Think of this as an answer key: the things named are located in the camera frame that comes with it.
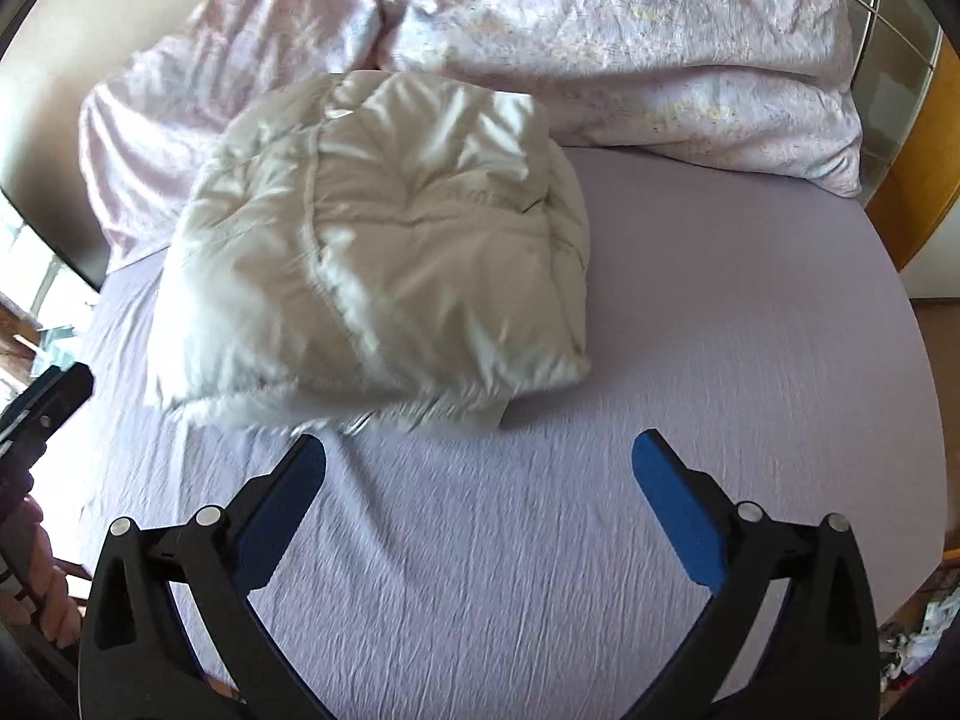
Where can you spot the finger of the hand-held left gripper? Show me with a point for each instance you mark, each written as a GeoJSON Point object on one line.
{"type": "Point", "coordinates": [60, 397]}

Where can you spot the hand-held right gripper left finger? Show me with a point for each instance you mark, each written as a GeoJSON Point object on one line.
{"type": "Point", "coordinates": [281, 510]}

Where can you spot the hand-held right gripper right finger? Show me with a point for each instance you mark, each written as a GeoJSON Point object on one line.
{"type": "Point", "coordinates": [675, 510]}

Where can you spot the white puffer jacket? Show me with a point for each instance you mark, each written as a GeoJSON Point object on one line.
{"type": "Point", "coordinates": [375, 255]}

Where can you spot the person's left hand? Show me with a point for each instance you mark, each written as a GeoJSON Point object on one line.
{"type": "Point", "coordinates": [52, 577]}

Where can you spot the window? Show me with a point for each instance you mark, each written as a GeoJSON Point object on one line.
{"type": "Point", "coordinates": [37, 315]}

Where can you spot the bed with purple sheet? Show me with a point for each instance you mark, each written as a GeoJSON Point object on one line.
{"type": "Point", "coordinates": [600, 390]}

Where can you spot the white plastic bags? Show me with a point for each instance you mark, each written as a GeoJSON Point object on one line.
{"type": "Point", "coordinates": [919, 637]}

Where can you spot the pink floral duvet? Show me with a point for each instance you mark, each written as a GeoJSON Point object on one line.
{"type": "Point", "coordinates": [600, 37]}

